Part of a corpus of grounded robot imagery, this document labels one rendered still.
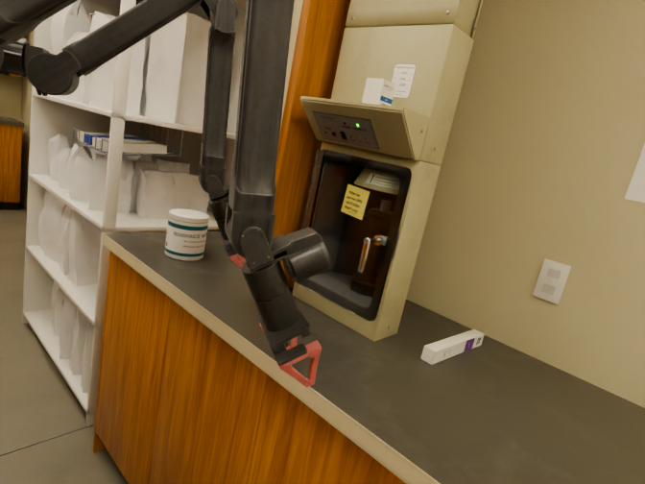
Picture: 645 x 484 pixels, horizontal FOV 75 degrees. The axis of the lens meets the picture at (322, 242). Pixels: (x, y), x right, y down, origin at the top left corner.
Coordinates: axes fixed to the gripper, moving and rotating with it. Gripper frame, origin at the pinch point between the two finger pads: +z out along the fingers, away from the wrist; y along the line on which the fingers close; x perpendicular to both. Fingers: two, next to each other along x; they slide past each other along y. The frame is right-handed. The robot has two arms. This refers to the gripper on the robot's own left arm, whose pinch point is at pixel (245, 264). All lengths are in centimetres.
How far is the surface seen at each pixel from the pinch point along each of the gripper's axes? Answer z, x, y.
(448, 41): -39, -58, -22
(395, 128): -26, -40, -23
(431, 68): -35, -54, -20
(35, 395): 58, 110, 96
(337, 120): -29.1, -33.6, -7.7
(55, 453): 66, 96, 56
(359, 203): -7.9, -32.4, -10.9
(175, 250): -1.6, 18.1, 32.0
